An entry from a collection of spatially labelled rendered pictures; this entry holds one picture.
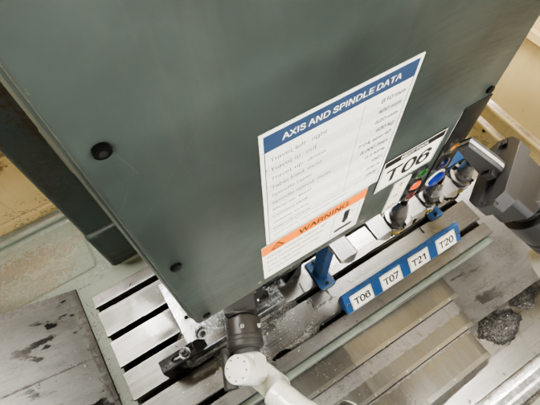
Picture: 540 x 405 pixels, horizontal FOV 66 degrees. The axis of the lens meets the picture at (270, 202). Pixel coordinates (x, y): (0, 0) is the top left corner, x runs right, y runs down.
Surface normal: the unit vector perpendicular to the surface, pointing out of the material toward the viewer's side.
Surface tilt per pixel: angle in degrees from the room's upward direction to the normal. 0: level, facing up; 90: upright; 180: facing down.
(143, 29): 90
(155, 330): 0
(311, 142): 90
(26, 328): 24
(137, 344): 0
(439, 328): 8
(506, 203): 52
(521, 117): 90
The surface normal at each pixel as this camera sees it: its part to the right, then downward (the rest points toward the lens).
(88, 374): 0.32, -0.64
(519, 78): -0.85, 0.47
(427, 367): 0.09, -0.54
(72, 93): 0.53, 0.74
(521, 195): 0.42, -0.22
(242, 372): -0.41, -0.39
